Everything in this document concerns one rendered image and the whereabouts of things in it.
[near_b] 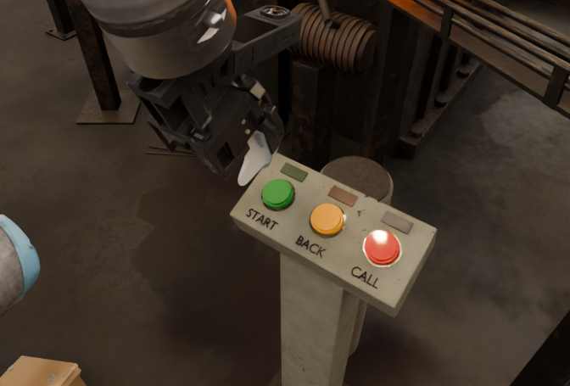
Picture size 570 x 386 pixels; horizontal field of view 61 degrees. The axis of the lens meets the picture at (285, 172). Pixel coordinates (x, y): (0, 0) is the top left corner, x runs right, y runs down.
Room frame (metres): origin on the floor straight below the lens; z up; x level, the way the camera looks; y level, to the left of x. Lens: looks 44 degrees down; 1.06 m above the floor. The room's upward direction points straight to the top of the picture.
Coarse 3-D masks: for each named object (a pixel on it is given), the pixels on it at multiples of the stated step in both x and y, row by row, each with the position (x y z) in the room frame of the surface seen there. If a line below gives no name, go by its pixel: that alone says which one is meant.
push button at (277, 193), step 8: (272, 184) 0.44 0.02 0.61; (280, 184) 0.44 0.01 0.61; (288, 184) 0.44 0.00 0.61; (264, 192) 0.43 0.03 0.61; (272, 192) 0.43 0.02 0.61; (280, 192) 0.43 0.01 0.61; (288, 192) 0.42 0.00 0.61; (264, 200) 0.42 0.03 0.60; (272, 200) 0.42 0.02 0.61; (280, 200) 0.41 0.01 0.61; (288, 200) 0.42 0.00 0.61
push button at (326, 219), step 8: (320, 208) 0.40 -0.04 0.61; (328, 208) 0.40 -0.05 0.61; (336, 208) 0.39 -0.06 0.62; (312, 216) 0.39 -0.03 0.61; (320, 216) 0.39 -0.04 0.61; (328, 216) 0.38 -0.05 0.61; (336, 216) 0.38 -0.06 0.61; (312, 224) 0.38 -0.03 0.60; (320, 224) 0.38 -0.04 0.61; (328, 224) 0.37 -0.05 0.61; (336, 224) 0.37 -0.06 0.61; (320, 232) 0.37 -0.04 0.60; (328, 232) 0.37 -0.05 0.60
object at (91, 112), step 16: (80, 0) 1.40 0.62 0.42; (80, 16) 1.40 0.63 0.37; (80, 32) 1.40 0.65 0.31; (96, 32) 1.42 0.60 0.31; (96, 48) 1.40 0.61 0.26; (96, 64) 1.40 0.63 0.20; (96, 80) 1.40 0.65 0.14; (112, 80) 1.43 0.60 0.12; (96, 96) 1.49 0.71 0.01; (112, 96) 1.40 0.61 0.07; (128, 96) 1.49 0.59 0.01; (96, 112) 1.39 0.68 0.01; (112, 112) 1.39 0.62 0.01; (128, 112) 1.39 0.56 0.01
